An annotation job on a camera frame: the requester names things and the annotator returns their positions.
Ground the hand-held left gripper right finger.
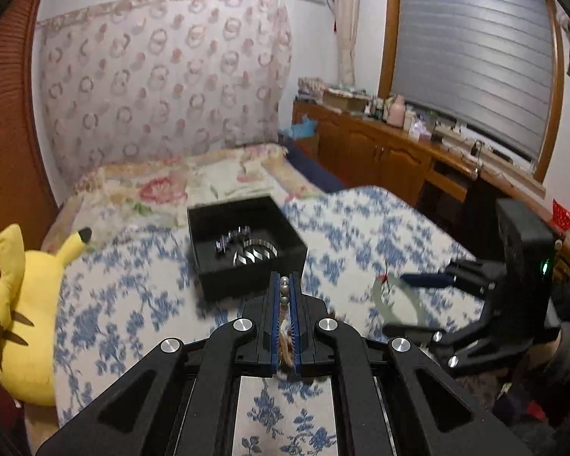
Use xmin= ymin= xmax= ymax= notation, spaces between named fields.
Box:
xmin=289 ymin=272 xmax=535 ymax=456

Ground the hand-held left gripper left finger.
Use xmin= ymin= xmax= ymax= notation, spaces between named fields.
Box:
xmin=35 ymin=273 xmax=282 ymax=456

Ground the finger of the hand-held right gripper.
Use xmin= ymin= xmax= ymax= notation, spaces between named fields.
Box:
xmin=401 ymin=259 xmax=507 ymax=298
xmin=382 ymin=294 xmax=504 ymax=377

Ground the pale green jade bangle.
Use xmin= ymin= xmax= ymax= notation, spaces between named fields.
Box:
xmin=373 ymin=274 xmax=426 ymax=329

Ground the black jewelry box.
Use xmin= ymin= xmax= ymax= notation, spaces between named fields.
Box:
xmin=187 ymin=195 xmax=309 ymax=301

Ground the pile of beaded bracelets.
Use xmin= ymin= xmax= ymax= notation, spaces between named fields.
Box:
xmin=214 ymin=225 xmax=279 ymax=268

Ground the red basket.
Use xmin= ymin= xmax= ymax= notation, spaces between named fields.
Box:
xmin=551 ymin=198 xmax=570 ymax=234

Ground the wooden cabinet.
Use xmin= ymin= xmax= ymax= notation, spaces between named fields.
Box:
xmin=292 ymin=99 xmax=548 ymax=231

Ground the blue floral blanket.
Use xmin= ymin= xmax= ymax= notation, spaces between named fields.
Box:
xmin=52 ymin=185 xmax=483 ymax=456

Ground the white power strip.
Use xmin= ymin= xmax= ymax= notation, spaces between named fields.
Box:
xmin=436 ymin=125 xmax=467 ymax=142

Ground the navy blue cushion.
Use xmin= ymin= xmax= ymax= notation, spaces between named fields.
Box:
xmin=285 ymin=139 xmax=348 ymax=195

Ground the pink floral bedsheet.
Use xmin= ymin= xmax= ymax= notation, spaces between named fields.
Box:
xmin=43 ymin=145 xmax=324 ymax=252

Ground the blue paper bag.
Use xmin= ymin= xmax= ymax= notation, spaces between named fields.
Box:
xmin=279 ymin=115 xmax=320 ymax=139

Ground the cardboard box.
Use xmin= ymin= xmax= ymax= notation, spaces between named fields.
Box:
xmin=320 ymin=87 xmax=367 ymax=114

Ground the grey window blind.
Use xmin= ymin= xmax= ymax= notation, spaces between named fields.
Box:
xmin=389 ymin=0 xmax=559 ymax=162

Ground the stack of patterned boxes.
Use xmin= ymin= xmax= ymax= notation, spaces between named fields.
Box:
xmin=298 ymin=76 xmax=325 ymax=101

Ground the yellow plush toy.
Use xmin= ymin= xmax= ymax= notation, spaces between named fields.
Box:
xmin=0 ymin=223 xmax=93 ymax=407

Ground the lace curtain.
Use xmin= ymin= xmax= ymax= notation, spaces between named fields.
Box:
xmin=330 ymin=0 xmax=358 ymax=89

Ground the wooden louvered door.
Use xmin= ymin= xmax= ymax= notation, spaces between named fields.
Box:
xmin=0 ymin=0 xmax=62 ymax=456

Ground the ring patterned wall cloth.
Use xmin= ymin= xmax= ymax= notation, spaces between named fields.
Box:
xmin=35 ymin=0 xmax=294 ymax=182

